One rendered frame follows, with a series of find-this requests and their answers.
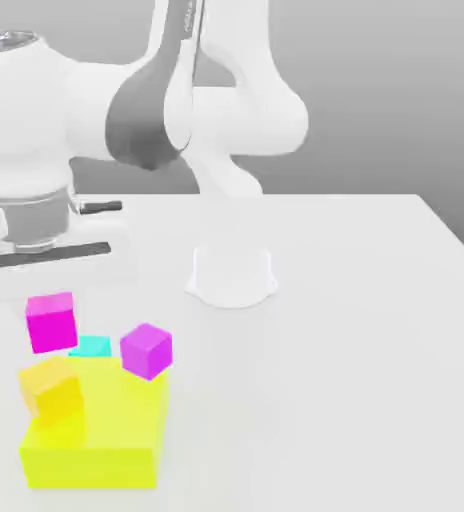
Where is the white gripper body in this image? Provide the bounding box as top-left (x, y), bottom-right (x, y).
top-left (0, 238), bottom-right (115, 305)

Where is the small magenta cube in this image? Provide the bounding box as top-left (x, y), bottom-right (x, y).
top-left (25, 291), bottom-right (79, 355)

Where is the small cyan cube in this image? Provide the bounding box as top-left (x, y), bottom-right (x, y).
top-left (67, 334), bottom-right (113, 359)

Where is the small orange cube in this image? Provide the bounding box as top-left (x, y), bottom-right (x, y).
top-left (18, 355), bottom-right (85, 428)

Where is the small purple cube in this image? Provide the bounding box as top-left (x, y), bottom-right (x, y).
top-left (119, 322), bottom-right (174, 382)

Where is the large yellow box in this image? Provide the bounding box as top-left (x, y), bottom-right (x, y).
top-left (18, 355), bottom-right (172, 490)

